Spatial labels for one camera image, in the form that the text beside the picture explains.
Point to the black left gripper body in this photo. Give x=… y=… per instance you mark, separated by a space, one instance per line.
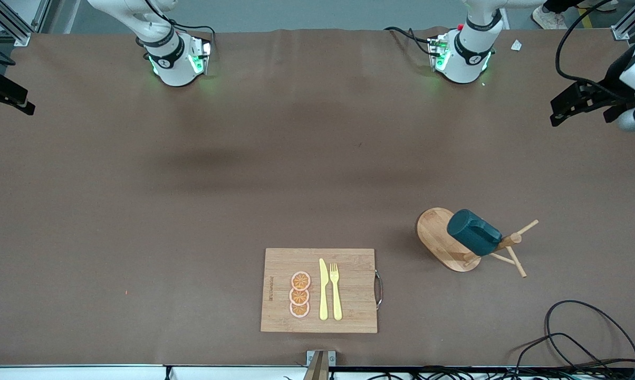
x=611 y=87

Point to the teal cup yellow inside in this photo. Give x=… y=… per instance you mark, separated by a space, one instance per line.
x=473 y=232

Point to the wooden cup rack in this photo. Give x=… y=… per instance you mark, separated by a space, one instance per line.
x=433 y=232

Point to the white paper scrap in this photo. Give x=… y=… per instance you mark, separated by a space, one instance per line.
x=516 y=45

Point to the person in dark clothes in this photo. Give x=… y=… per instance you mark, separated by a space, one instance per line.
x=547 y=18

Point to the brown table cover mat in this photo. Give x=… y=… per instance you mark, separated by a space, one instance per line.
x=138 y=237

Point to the yellow plastic fork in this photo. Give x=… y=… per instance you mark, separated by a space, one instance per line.
x=336 y=301

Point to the yellow plastic knife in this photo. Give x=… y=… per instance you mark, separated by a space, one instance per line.
x=323 y=295

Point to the orange slice toy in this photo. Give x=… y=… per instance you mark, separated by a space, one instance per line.
x=300 y=280

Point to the aluminium frame post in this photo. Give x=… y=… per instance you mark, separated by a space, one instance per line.
x=11 y=26
x=624 y=26

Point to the metal table edge bracket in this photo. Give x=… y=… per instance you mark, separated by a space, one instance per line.
x=320 y=364

